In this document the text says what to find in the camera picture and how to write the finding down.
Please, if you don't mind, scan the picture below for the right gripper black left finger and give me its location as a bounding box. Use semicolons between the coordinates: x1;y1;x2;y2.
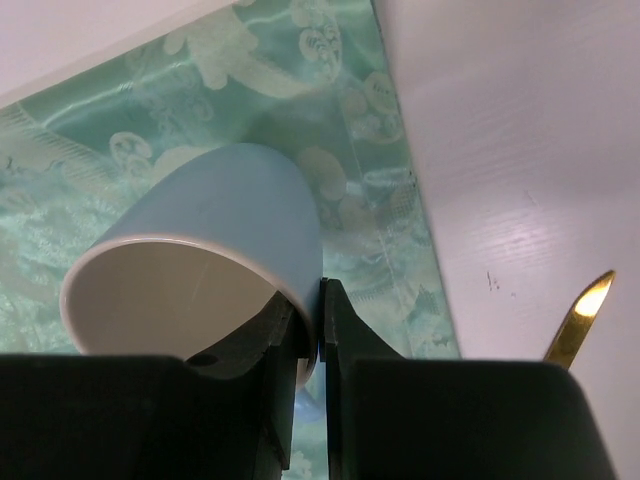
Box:
1;294;295;479

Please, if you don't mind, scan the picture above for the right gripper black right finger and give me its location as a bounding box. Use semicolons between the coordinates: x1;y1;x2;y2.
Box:
320;279;615;479

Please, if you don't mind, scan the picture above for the light blue mug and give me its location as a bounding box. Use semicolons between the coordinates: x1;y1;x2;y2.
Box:
59;143;323;421

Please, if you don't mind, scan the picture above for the gold knife green handle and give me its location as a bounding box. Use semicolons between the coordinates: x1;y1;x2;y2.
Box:
543;270;616;369

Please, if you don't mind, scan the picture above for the green satin placemat cloth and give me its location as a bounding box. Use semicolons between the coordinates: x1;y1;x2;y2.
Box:
0;0;461;480

